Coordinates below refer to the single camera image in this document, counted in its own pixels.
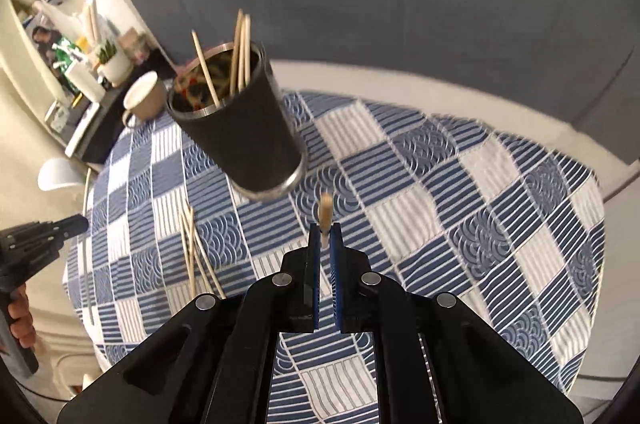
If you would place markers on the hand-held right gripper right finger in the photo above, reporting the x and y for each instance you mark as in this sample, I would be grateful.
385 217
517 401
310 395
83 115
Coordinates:
336 279

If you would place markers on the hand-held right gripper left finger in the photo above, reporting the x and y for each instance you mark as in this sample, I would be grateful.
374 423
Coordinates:
315 274

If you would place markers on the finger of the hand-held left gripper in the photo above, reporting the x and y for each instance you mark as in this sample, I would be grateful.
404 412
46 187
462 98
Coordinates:
60 229

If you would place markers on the single wooden chopstick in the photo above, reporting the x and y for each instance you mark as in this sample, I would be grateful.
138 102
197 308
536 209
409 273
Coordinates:
206 69
246 49
236 54
326 214

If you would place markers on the pile of wooden chopsticks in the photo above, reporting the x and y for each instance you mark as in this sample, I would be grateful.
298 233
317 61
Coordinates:
195 254

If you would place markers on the black cylindrical utensil holder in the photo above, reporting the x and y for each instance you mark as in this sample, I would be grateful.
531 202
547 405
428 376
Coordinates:
245 139

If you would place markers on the person's left hand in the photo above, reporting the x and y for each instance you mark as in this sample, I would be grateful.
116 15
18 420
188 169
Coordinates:
21 319

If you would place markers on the black side table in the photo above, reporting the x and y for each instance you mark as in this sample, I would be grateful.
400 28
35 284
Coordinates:
97 134

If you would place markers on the blue patterned tablecloth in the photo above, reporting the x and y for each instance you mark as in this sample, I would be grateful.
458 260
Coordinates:
425 204

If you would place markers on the white paper towel roll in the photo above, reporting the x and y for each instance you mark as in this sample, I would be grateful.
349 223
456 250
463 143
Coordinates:
85 82

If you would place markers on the beige ceramic mug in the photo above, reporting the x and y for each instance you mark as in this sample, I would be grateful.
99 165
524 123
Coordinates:
145 97

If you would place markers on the white potted plant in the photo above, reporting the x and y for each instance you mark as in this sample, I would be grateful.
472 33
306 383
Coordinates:
117 64

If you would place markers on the green bottle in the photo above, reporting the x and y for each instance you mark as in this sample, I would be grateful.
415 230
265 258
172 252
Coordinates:
67 52

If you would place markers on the grey backdrop cloth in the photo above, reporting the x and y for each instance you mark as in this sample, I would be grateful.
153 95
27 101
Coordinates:
400 4

